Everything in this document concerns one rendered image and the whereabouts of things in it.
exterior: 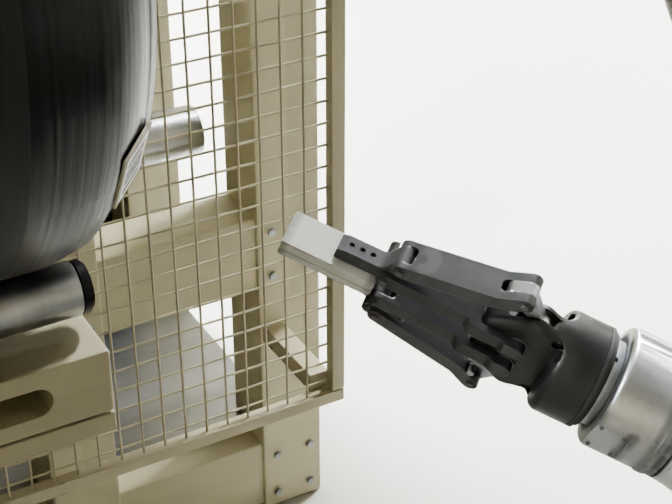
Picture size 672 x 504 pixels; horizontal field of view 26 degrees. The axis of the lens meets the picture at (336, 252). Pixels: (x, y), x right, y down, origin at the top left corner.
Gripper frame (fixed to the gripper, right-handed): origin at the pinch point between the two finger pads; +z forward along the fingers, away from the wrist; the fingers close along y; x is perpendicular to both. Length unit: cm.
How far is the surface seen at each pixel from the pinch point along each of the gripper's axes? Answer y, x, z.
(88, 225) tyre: 4.1, -3.9, 16.2
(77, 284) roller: 15.9, -2.0, 16.8
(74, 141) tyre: -6.9, -5.5, 17.6
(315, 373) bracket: 90, 43, -5
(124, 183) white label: 1.0, -1.6, 15.0
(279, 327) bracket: 96, 51, 3
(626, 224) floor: 148, 141, -52
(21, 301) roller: 15.9, -5.4, 19.7
